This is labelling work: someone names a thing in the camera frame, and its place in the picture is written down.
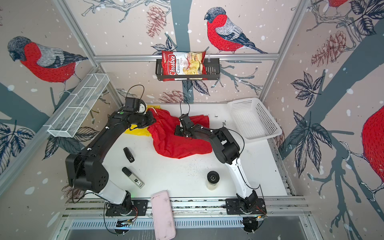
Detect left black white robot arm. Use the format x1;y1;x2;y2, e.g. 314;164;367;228
65;110;156;214

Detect white plastic basket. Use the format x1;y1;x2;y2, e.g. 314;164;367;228
227;98;283;142

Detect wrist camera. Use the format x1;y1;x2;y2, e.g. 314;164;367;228
124;97;147;114
179;114;195;129

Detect grey white remote device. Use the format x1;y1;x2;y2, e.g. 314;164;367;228
122;167;145;189

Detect black wall shelf basket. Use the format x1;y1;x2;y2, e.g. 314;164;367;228
155;58;221;82

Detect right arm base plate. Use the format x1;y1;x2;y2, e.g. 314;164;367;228
223;198;267;216

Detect jar with black lid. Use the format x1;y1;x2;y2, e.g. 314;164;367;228
206;171;220;191

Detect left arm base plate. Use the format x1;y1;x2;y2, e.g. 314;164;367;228
106;200;149;217

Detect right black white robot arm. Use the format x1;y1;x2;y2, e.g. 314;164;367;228
175;125;267;216

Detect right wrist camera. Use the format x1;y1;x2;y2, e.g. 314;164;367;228
179;114;195;129

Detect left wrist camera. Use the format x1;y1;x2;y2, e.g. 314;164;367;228
124;97;147;114

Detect pink silicone case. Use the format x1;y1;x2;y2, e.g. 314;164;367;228
151;191;176;240

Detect white wire wall basket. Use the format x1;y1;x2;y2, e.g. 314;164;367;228
48;73;110;138

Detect yellow shorts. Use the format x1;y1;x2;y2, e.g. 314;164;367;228
124;105;161;137

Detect red cassava chips bag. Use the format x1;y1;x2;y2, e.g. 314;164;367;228
162;51;207;81

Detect red shorts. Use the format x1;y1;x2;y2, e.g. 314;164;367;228
148;108;213;159

